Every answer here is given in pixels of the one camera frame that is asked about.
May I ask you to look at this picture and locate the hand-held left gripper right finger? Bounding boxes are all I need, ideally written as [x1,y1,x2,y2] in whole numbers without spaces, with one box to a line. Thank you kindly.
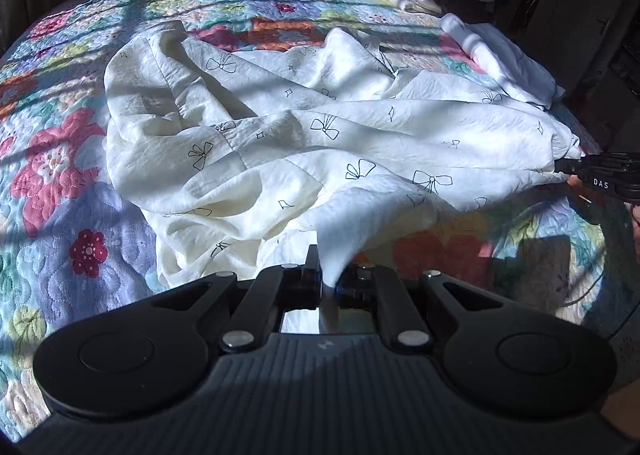
[334,262,503,355]

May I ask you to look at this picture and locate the white bow-print garment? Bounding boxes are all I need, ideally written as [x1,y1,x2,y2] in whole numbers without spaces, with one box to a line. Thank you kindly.
[102,19,583,323]

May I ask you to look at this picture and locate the floral quilted bedspread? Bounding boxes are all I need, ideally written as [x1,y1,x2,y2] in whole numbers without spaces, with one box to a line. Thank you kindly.
[0,0,608,443]

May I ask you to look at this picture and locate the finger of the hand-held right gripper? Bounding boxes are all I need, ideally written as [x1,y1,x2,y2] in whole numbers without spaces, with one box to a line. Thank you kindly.
[552,157,585,177]

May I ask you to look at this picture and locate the dark wooden wardrobe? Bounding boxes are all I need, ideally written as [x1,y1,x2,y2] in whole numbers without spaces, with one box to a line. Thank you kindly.
[492,0,640,156]

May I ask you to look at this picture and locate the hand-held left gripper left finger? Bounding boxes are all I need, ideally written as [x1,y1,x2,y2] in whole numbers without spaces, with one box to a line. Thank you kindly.
[150,244,322,355]

